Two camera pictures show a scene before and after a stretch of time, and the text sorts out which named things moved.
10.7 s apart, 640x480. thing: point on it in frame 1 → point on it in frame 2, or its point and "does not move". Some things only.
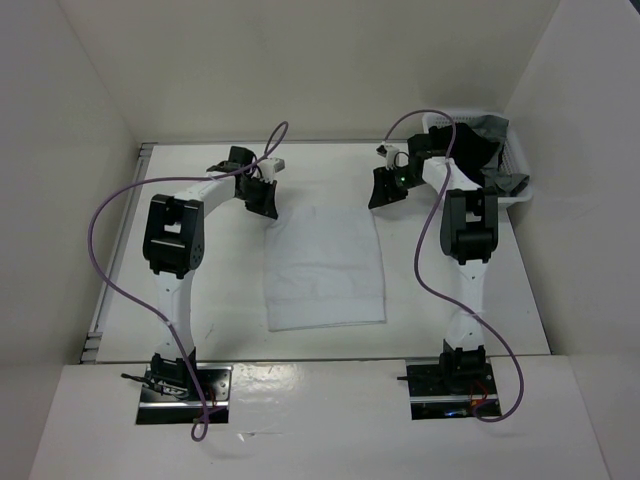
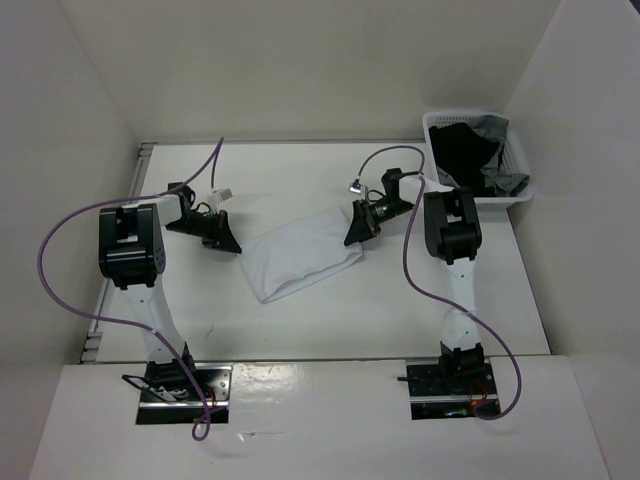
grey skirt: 495,128 does not move
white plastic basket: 514,157 does not move
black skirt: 473,151 does not move
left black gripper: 267,205 → 221,236
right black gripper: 382,194 → 363,226
